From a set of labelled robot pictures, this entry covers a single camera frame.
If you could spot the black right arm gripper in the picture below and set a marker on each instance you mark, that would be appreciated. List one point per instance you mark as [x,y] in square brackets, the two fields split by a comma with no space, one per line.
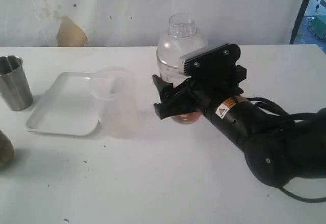
[223,76]

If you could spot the clear plastic shaker body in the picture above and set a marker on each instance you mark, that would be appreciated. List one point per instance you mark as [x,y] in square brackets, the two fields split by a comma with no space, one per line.
[170,73]

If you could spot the clear dome lid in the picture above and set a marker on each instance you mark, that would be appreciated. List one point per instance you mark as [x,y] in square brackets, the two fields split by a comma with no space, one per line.
[181,37]

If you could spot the stainless steel cup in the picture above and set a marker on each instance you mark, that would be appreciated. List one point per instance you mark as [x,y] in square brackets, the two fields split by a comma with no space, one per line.
[15,90]

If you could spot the brown wooden bowl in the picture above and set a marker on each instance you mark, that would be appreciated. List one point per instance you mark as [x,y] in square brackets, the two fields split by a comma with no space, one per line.
[6,150]

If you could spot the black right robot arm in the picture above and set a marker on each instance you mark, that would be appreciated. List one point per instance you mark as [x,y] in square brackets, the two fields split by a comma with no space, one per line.
[277,146]

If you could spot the translucent plastic cup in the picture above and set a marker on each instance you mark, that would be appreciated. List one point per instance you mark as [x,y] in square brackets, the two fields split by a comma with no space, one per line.
[113,90]

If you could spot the white rectangular tray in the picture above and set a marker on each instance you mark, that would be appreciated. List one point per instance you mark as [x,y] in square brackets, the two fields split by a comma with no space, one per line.
[66,108]

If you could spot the green container outside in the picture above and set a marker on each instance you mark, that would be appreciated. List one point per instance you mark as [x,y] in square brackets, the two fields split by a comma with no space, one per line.
[316,26]

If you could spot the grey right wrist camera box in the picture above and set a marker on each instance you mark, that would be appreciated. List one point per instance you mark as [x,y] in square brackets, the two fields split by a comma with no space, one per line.
[196,62]

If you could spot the black metal frame post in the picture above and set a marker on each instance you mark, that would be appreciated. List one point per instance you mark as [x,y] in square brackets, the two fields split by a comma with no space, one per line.
[298,20]

